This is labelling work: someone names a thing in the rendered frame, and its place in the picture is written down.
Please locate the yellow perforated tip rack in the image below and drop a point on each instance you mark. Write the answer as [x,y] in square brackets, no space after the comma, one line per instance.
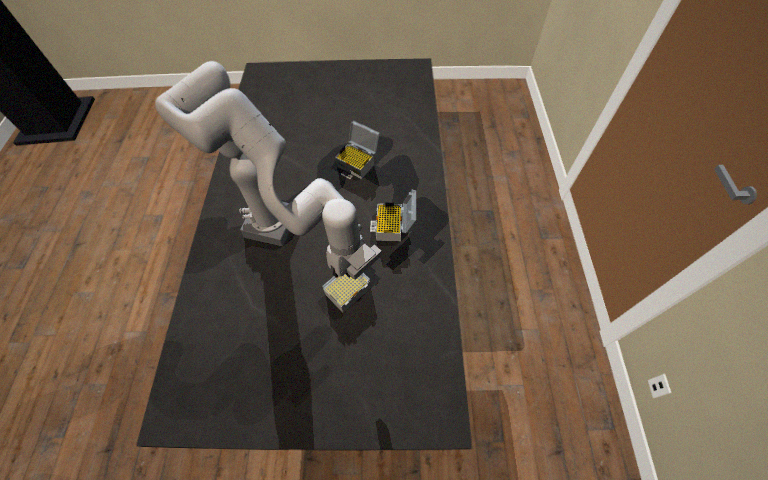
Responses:
[354,157]
[389,218]

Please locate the white label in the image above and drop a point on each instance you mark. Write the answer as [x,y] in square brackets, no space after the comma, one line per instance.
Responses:
[373,223]

